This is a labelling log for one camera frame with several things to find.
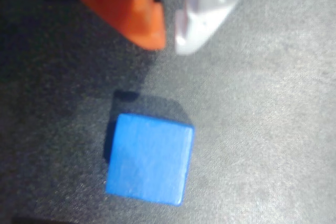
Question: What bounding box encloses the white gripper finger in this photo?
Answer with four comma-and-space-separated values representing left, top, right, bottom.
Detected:
175, 0, 261, 56

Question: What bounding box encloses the blue wooden cube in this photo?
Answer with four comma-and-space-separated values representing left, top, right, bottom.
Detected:
104, 113, 195, 207

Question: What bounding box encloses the black table mat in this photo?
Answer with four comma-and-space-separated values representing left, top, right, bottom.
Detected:
0, 0, 336, 224

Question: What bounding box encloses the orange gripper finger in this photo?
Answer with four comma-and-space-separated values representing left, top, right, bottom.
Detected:
64, 0, 167, 50

